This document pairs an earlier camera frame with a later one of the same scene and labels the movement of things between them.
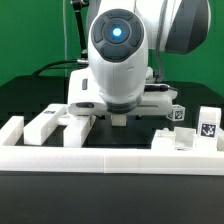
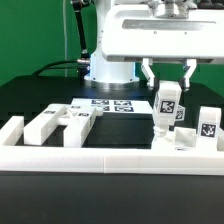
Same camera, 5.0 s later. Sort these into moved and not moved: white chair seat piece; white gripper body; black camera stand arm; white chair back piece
Moved: white gripper body
Not moved: black camera stand arm; white chair seat piece; white chair back piece
